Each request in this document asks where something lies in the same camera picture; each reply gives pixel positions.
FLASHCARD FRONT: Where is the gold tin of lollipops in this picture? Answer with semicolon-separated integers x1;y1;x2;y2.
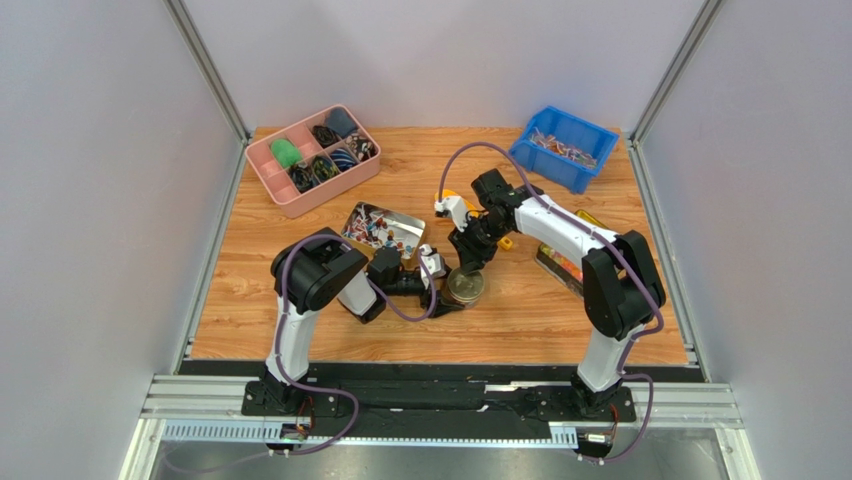
340;202;427;268

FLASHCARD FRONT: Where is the dark blue rolled sock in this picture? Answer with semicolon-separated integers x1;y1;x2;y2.
325;107;358;138

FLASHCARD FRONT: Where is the yellow plastic scoop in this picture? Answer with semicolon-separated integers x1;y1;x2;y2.
434;189;514;251

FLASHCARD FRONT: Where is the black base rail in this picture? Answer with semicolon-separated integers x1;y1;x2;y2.
241;363;645;441

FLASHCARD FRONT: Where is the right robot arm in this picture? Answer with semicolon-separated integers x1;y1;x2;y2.
434;169;666;415

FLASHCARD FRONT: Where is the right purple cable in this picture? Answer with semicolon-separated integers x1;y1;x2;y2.
437;140;667;465

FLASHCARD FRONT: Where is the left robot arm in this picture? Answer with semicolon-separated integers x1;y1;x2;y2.
261;228;452;415

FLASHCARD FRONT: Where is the green rolled sock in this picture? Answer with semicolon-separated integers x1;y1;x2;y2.
269;138;303;169

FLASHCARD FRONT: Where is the pink compartment organizer box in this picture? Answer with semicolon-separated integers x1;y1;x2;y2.
246;104;381;218

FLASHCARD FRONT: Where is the purple cable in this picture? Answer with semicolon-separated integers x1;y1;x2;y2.
276;232;439;461
437;140;667;465

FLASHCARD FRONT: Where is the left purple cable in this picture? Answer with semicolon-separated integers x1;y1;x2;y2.
276;232;439;461

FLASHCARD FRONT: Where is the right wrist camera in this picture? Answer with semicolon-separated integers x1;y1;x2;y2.
434;193;472;232

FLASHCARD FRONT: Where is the blue plastic bin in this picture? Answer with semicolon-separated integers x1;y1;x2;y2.
509;106;619;194

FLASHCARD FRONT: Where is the tin of gummy candies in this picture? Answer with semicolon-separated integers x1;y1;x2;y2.
535;209;612;299

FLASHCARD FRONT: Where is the white jar lid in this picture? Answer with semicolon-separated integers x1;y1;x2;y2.
444;268;485;304

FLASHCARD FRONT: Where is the clear glass jar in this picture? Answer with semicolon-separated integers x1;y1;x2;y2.
450;295;482;310

